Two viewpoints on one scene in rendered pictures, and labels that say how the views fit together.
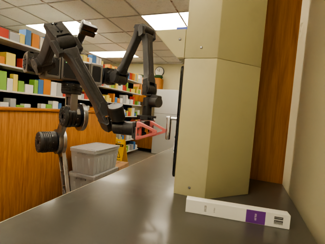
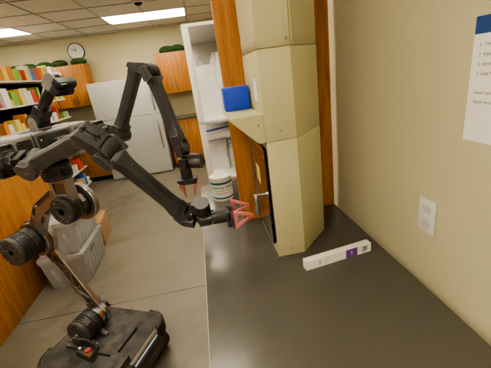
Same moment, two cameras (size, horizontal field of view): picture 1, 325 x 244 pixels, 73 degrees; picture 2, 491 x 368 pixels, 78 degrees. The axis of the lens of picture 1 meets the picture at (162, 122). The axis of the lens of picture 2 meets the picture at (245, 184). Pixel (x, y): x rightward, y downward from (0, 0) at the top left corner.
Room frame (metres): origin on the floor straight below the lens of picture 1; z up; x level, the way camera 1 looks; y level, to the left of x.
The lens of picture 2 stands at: (-0.13, 0.48, 1.65)
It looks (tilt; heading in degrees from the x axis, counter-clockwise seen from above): 20 degrees down; 334
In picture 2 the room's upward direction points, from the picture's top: 8 degrees counter-clockwise
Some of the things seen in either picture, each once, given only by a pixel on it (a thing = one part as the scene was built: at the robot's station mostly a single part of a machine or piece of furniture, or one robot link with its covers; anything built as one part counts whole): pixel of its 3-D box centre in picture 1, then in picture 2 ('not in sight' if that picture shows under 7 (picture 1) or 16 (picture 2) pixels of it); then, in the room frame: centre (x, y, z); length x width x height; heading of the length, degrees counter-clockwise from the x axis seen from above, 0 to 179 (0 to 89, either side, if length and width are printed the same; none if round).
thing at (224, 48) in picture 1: (223, 90); (289, 150); (0.87, -0.23, 1.33); 0.32 x 0.25 x 0.77; 160
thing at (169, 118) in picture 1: (172, 127); (260, 202); (0.82, -0.04, 1.17); 0.05 x 0.03 x 0.10; 70
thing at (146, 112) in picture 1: (146, 112); (186, 174); (1.30, 0.10, 1.21); 0.10 x 0.07 x 0.07; 70
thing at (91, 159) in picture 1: (96, 157); (65, 225); (3.04, 0.89, 0.49); 0.60 x 0.42 x 0.33; 160
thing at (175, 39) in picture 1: (181, 55); (242, 124); (0.93, -0.06, 1.46); 0.32 x 0.11 x 0.10; 160
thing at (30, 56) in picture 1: (36, 62); (12, 161); (1.28, 0.75, 1.45); 0.09 x 0.08 x 0.12; 134
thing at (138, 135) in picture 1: (146, 130); (240, 215); (0.81, 0.06, 1.15); 0.09 x 0.07 x 0.07; 70
